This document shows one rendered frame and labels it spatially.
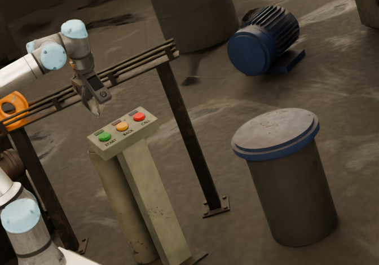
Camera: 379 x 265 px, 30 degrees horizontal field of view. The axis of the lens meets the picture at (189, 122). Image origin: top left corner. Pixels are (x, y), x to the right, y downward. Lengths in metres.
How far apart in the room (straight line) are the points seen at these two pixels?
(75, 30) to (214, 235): 1.07
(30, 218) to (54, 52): 0.51
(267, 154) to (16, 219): 0.84
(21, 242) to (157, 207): 0.60
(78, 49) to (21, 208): 0.53
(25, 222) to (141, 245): 0.72
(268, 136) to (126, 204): 0.63
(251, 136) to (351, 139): 0.83
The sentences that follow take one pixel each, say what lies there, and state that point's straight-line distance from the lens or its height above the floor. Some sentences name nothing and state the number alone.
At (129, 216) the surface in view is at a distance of 2.72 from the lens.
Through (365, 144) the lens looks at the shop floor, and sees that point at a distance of 3.14.
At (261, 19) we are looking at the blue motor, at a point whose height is 0.33.
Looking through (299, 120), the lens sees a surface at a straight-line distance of 2.48.
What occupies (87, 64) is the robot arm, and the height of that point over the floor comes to 0.90.
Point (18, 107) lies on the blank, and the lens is 2.87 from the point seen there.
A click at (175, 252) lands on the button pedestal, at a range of 2.70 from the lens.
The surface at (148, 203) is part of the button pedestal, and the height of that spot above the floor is 0.30.
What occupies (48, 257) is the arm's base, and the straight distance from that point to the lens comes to 2.24.
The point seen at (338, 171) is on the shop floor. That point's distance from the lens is 2.99.
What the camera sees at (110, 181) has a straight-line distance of 2.65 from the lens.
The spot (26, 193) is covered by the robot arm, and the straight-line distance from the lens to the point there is 2.34.
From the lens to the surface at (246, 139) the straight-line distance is 2.47.
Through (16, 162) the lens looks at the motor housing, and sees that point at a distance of 2.95.
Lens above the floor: 1.45
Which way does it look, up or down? 22 degrees down
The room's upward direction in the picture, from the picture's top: 20 degrees counter-clockwise
